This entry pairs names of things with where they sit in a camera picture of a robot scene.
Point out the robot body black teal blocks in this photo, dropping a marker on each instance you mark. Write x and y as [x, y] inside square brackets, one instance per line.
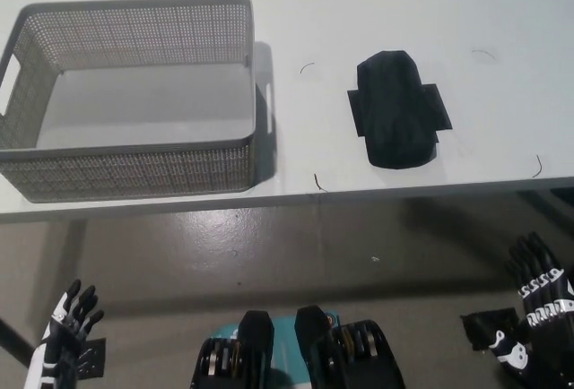
[255, 331]

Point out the grey perforated plastic basket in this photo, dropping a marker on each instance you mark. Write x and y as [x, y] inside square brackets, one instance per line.
[134, 169]

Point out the small black floor tape patch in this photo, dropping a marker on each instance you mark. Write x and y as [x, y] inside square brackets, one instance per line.
[93, 357]

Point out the large black floor tape patch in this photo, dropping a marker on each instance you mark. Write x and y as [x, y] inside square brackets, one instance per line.
[484, 326]

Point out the black fabric pencil case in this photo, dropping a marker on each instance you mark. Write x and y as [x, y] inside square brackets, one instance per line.
[394, 111]

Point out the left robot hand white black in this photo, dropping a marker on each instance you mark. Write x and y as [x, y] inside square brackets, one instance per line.
[54, 353]

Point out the black tape cross patch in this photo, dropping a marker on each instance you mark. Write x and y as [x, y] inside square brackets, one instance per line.
[443, 111]

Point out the black diagonal floor bar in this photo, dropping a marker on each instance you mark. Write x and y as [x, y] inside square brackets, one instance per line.
[11, 335]

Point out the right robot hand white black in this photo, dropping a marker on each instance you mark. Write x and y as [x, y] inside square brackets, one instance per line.
[551, 317]

